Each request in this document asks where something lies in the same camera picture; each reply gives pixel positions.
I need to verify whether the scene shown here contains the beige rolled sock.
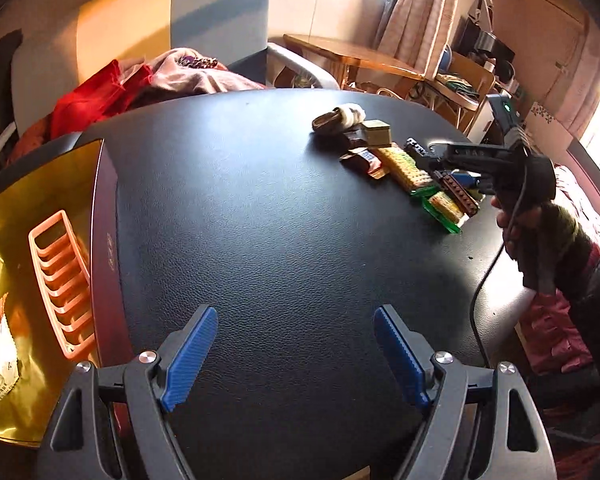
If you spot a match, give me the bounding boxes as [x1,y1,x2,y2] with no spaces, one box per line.
[312,103,366,136]

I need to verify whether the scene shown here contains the pink cloth on chair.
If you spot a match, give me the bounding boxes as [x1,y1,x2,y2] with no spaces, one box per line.
[119,48,265,108]

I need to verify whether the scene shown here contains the orange plastic rack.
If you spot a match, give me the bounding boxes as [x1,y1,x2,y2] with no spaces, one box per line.
[28,209,96,362]

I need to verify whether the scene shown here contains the green white carton box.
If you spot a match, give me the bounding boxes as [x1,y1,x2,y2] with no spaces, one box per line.
[361,119,392,148]

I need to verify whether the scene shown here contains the wooden side table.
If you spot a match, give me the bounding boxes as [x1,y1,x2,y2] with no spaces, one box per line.
[283,34,425,89]

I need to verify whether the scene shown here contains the cracker pack upper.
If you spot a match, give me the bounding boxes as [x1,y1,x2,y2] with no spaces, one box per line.
[372,143,436,195]

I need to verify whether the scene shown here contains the red gold storage box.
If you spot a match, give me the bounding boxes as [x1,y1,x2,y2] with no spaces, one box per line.
[0,140,133,448]

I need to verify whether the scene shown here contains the cracker pack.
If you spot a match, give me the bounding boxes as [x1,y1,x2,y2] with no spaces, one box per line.
[372,143,436,195]
[420,191,468,234]

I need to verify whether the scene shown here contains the beige curtain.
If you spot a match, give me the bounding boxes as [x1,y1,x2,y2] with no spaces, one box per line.
[376,0,458,79]

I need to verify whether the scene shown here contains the grey yellow armchair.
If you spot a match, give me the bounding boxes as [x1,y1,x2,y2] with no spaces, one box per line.
[7,0,339,132]

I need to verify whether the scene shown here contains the person right hand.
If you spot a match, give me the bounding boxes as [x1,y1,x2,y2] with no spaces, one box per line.
[491,196,542,262]

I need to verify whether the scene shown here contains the black toy track piece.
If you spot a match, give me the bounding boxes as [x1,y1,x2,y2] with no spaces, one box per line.
[403,138,443,172]

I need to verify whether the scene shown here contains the chocolate kiss candy wrapper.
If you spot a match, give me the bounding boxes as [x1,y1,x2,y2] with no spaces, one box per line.
[339,148,389,180]

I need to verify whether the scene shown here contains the brown toy track piece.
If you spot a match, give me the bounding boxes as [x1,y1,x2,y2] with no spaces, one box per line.
[431,170,479,217]

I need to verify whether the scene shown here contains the red cloth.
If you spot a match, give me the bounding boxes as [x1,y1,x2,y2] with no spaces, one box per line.
[7,60,152,165]

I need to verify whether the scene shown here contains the person forearm dark sleeve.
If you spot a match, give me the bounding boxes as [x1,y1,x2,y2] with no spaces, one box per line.
[522,202,600,318]

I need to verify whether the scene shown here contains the wooden shelf with clutter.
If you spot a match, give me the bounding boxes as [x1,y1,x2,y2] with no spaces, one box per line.
[422,0,515,133]

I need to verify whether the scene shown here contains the cracker pack lower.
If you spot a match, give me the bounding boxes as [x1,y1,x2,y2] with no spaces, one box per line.
[420,191,468,234]

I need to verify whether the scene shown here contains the pink bedding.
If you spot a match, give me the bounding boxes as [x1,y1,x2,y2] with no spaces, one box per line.
[519,164,600,376]

